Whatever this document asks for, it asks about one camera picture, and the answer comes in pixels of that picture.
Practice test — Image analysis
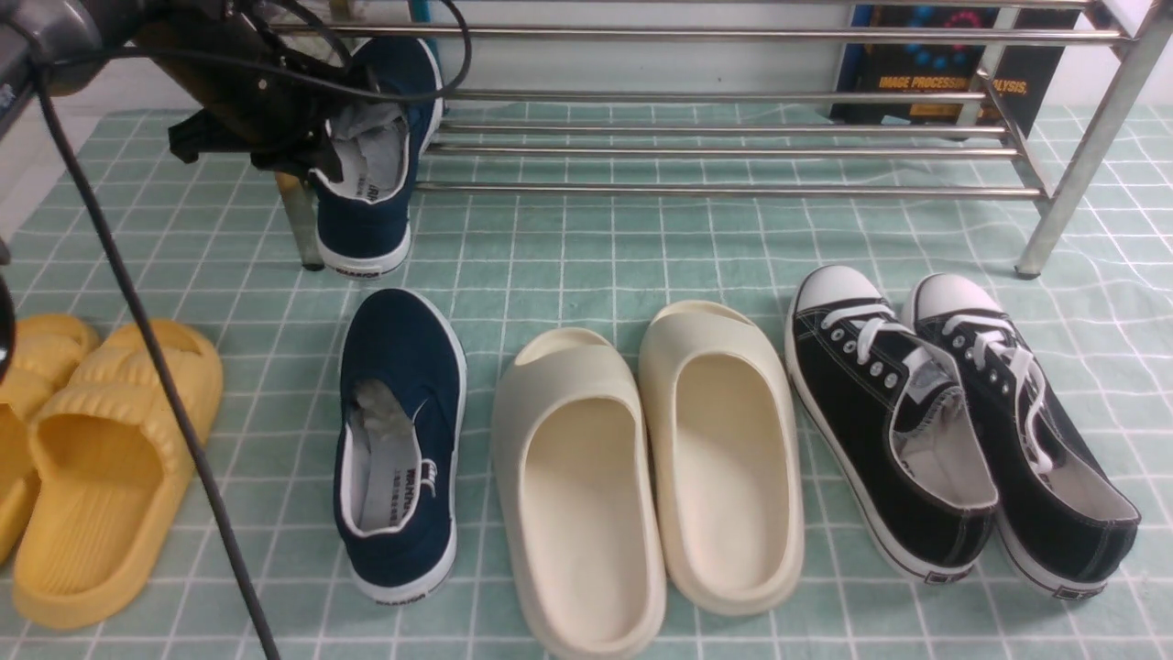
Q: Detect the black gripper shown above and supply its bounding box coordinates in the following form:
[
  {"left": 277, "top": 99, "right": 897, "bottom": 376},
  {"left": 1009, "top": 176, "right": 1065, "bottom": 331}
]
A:
[{"left": 133, "top": 1, "right": 355, "bottom": 182}]

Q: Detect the navy slip-on shoe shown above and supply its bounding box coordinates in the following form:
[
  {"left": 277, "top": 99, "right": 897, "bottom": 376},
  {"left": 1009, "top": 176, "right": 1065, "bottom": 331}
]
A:
[
  {"left": 310, "top": 35, "right": 445, "bottom": 279},
  {"left": 334, "top": 290, "right": 466, "bottom": 606}
]

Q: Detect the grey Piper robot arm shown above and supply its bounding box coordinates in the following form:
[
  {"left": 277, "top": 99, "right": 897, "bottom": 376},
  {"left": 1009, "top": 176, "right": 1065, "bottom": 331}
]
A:
[{"left": 4, "top": 1, "right": 372, "bottom": 251}]

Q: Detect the stainless steel shoe rack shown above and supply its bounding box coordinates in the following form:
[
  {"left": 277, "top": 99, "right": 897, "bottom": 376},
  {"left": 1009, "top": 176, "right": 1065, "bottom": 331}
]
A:
[{"left": 266, "top": 0, "right": 1173, "bottom": 280}]

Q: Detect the teal vertical pole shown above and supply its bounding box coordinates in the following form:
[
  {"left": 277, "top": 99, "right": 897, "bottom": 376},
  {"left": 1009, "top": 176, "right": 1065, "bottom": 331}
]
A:
[{"left": 407, "top": 0, "right": 432, "bottom": 25}]

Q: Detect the yellow slipper far left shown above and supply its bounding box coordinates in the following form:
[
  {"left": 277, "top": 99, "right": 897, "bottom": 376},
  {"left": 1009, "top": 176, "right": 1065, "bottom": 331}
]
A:
[{"left": 1, "top": 314, "right": 99, "bottom": 562}]

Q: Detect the yellow ribbed slipper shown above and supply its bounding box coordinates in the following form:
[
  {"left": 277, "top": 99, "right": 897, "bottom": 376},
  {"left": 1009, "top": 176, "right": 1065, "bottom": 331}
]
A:
[{"left": 14, "top": 324, "right": 194, "bottom": 630}]

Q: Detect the cream left slide slipper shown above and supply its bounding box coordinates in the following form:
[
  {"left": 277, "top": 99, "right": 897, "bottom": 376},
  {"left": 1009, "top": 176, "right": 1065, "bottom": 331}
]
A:
[{"left": 490, "top": 327, "right": 667, "bottom": 659}]

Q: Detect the cream slide slipper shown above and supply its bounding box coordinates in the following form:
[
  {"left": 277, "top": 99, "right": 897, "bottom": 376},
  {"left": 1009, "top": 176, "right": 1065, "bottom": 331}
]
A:
[
  {"left": 490, "top": 327, "right": 667, "bottom": 659},
  {"left": 637, "top": 300, "right": 805, "bottom": 617}
]

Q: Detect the cream right slide slipper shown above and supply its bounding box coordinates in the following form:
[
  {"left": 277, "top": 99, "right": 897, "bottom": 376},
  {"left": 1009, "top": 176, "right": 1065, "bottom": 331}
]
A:
[{"left": 637, "top": 300, "right": 805, "bottom": 617}]

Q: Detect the dark image processing book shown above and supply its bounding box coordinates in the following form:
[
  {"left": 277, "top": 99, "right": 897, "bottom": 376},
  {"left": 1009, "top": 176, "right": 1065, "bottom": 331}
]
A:
[{"left": 828, "top": 5, "right": 1080, "bottom": 132}]

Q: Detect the black left canvas sneaker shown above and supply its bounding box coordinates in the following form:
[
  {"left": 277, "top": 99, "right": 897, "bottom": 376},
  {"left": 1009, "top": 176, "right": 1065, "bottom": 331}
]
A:
[{"left": 784, "top": 266, "right": 1001, "bottom": 585}]

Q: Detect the black canvas sneaker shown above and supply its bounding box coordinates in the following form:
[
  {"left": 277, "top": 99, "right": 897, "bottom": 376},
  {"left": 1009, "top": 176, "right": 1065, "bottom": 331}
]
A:
[
  {"left": 902, "top": 274, "right": 1141, "bottom": 601},
  {"left": 784, "top": 266, "right": 1001, "bottom": 585}
]

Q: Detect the black right canvas sneaker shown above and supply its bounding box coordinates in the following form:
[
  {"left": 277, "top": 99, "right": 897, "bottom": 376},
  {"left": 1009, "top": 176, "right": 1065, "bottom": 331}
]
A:
[{"left": 902, "top": 274, "right": 1141, "bottom": 601}]

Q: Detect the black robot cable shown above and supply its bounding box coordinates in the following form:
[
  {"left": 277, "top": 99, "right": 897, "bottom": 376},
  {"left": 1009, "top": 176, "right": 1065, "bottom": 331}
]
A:
[{"left": 33, "top": 0, "right": 474, "bottom": 660}]

